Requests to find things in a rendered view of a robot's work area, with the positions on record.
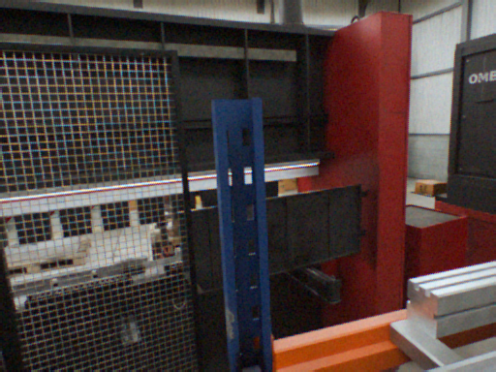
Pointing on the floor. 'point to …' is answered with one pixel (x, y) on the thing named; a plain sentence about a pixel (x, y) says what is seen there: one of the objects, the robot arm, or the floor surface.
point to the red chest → (432, 243)
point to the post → (11, 346)
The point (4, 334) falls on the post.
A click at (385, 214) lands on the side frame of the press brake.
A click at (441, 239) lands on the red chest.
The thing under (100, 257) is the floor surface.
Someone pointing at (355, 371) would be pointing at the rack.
